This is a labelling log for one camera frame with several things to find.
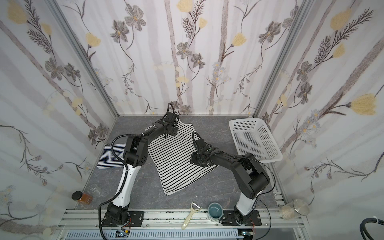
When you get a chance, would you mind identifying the teal ceramic mug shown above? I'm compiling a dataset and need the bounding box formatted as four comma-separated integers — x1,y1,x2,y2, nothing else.
207,203,224,222

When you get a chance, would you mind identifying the black cable bottom right corner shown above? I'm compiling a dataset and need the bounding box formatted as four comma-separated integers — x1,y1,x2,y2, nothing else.
359,217,384,240

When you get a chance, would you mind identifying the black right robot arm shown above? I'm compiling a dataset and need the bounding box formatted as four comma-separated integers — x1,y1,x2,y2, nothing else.
190,139,271,225

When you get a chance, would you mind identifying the amber spice jar black lid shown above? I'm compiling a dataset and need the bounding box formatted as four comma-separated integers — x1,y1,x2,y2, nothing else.
71,191,93,205

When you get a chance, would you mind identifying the aluminium mounting rail frame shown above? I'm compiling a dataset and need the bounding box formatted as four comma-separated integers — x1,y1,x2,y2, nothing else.
53,209,310,240

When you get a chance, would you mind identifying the clear jar with metal lid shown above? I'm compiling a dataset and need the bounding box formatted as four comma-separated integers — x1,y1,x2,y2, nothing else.
280,199,310,220

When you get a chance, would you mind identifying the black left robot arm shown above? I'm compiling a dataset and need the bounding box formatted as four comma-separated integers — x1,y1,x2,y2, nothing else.
98,112,179,228

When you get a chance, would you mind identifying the blue white striped tank top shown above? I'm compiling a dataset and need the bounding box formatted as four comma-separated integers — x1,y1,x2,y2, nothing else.
97,144,125,169

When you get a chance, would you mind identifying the black white striped tank top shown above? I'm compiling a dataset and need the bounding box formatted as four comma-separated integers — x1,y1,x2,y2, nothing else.
148,122,217,196

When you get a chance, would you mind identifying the black corrugated cable conduit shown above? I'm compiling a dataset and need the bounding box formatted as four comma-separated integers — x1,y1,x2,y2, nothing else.
97,133,145,240

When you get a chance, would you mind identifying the cream vegetable peeler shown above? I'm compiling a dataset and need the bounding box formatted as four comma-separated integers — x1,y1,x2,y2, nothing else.
182,202,202,230

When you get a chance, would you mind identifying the white plastic laundry basket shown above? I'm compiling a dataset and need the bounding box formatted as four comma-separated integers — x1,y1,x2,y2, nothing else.
229,118,283,164

